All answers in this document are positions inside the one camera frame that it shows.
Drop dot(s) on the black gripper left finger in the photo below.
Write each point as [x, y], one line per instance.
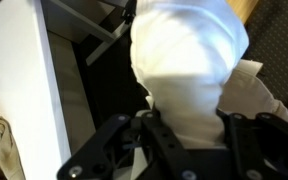
[157, 133]

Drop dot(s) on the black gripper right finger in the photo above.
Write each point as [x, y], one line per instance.
[270, 143]

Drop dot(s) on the white shirt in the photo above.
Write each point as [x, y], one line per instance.
[187, 66]

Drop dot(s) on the cream cloth bag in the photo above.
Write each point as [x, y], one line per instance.
[250, 96]

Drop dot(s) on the beige desk side panel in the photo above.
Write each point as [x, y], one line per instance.
[72, 100]

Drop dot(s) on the tan crumpled garment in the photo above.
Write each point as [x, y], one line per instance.
[0, 146]

